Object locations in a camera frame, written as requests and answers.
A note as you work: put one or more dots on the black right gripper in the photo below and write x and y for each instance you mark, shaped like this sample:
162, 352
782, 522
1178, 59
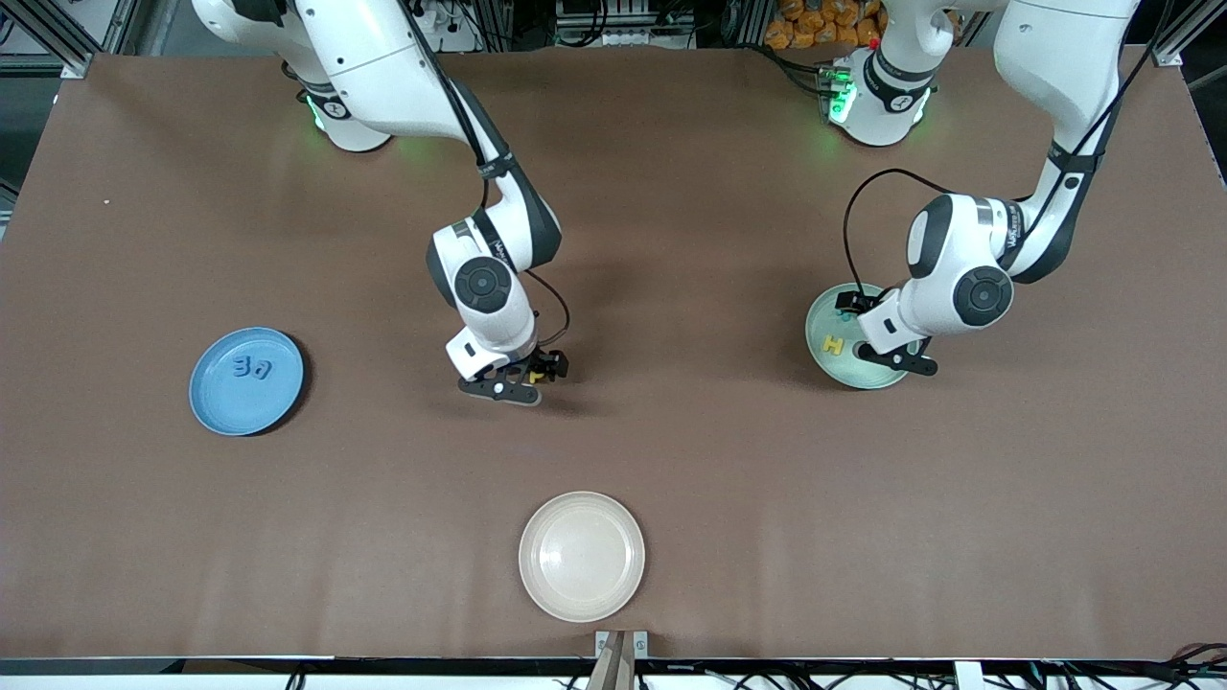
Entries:
543, 364

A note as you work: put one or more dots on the yellow capital letter H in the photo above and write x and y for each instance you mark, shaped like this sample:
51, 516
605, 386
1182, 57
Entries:
833, 344

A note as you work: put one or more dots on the blue small letter a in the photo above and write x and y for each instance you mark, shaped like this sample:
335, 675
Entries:
268, 370

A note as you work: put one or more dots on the blue small letter m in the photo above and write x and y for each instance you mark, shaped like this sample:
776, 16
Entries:
244, 368

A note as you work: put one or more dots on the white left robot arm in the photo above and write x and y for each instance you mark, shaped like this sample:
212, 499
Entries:
1054, 57

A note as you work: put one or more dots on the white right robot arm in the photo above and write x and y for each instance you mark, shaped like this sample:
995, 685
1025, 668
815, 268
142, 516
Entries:
383, 67

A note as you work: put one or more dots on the green round plate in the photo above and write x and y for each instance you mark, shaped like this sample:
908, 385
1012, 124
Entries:
826, 369

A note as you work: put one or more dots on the beige round plate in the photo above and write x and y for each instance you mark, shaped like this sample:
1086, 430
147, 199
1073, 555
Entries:
582, 556

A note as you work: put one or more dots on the orange bag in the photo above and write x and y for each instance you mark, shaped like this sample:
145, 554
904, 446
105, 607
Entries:
815, 29

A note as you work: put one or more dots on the blue round plate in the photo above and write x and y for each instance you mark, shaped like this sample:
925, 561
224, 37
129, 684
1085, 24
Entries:
230, 407

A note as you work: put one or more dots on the black equipment rack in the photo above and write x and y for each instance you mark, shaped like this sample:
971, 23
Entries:
623, 19

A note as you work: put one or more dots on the white power strip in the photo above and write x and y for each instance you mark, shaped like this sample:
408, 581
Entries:
441, 19

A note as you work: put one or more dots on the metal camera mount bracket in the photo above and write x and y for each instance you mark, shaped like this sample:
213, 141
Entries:
640, 644

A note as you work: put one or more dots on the aluminium frame profile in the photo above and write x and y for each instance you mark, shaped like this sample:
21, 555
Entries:
57, 38
1184, 38

